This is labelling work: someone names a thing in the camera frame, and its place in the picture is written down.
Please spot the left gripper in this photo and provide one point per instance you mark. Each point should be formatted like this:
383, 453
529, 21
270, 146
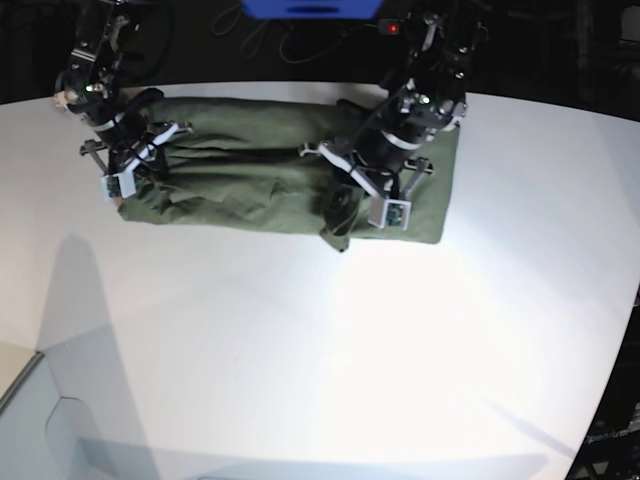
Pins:
345, 192

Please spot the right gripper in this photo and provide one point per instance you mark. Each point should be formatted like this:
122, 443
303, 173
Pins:
144, 157

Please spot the green t-shirt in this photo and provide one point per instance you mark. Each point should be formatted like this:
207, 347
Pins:
240, 167

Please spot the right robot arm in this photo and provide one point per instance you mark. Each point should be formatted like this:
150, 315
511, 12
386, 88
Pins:
90, 87

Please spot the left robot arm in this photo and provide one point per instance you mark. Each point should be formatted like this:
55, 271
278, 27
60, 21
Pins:
379, 162

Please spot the black power strip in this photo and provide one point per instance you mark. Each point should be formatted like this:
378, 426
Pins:
394, 26

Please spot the blue box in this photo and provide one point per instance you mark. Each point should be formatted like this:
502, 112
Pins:
311, 9

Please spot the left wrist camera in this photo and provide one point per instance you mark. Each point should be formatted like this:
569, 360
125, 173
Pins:
389, 213

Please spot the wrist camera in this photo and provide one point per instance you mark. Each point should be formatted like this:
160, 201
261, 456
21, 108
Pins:
120, 185
389, 213

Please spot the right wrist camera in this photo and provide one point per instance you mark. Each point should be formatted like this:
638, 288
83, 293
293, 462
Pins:
120, 185

